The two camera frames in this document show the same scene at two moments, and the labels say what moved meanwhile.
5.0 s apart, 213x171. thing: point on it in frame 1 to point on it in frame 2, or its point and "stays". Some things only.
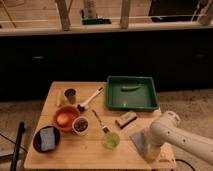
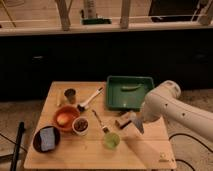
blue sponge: [47, 138] stays
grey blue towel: [141, 142] to [138, 122]
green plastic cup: [111, 140] stays
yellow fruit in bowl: [62, 119] stays
